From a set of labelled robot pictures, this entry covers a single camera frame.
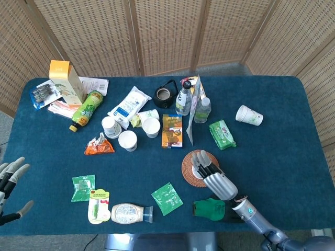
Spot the yellow-green crumpled packet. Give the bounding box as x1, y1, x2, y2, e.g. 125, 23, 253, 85
130, 115, 143, 128

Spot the green tea sachet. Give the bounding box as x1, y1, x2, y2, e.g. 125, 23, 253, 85
151, 182, 184, 216

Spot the upturned paper cup stack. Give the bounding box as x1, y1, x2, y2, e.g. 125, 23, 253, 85
101, 116, 122, 139

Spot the mayonnaise squeeze bottle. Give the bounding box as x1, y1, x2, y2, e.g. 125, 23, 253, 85
111, 203, 154, 224

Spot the green sachet with window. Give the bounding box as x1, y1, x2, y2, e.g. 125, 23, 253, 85
71, 174, 96, 203

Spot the green flower paper cup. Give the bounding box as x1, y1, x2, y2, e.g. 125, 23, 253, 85
138, 109, 160, 122

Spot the red yellow packet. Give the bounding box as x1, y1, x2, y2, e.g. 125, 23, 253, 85
180, 76, 197, 86

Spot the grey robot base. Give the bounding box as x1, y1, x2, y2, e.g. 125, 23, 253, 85
104, 232, 218, 251

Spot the white blue tissue packet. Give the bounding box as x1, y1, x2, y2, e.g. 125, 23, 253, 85
107, 85, 152, 130

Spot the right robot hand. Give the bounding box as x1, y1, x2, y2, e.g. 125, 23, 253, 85
192, 150, 239, 201

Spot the water bottle white cap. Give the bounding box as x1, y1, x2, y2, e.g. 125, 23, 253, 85
194, 97, 211, 123

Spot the clear soda bottle black cap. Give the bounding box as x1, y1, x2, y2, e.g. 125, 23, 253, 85
175, 80, 193, 117

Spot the orange snack bag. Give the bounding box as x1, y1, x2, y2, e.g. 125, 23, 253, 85
84, 132, 115, 155

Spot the blue battery blister pack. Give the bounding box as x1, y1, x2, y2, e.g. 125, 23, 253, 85
29, 79, 63, 111

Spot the green wet wipes pack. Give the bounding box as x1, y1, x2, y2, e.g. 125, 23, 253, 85
208, 120, 237, 151

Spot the orange white flat packet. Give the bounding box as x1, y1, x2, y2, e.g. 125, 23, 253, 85
48, 100, 82, 120

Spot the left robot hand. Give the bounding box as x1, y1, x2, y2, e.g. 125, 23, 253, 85
0, 156, 35, 226

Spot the green black work glove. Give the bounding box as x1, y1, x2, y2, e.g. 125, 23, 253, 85
193, 198, 245, 223

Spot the clear standing plastic package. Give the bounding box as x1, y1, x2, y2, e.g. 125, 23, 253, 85
186, 75, 203, 146

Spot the tall yellow carton box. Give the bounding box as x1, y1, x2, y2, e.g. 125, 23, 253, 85
49, 60, 87, 106

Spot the woven rattan coaster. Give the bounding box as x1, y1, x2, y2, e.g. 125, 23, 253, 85
181, 150, 220, 188

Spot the white printed paper sheet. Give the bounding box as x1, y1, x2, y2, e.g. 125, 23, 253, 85
78, 76, 109, 96

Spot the lip balm blister pack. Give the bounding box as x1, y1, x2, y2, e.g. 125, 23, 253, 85
87, 188, 111, 225

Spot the green flower cup stack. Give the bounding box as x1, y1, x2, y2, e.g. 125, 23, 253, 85
235, 105, 264, 127

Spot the orange blue tea box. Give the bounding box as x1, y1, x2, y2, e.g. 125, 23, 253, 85
161, 113, 183, 149

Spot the green tea drink bottle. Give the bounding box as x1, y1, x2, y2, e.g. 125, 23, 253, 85
69, 90, 104, 132

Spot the black teapot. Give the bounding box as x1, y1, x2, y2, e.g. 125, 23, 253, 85
153, 79, 179, 108

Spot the bamboo folding screen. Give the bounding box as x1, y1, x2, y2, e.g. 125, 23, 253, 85
0, 0, 335, 184

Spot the blue flower paper cup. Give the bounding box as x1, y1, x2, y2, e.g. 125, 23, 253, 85
118, 130, 138, 152
142, 117, 161, 139

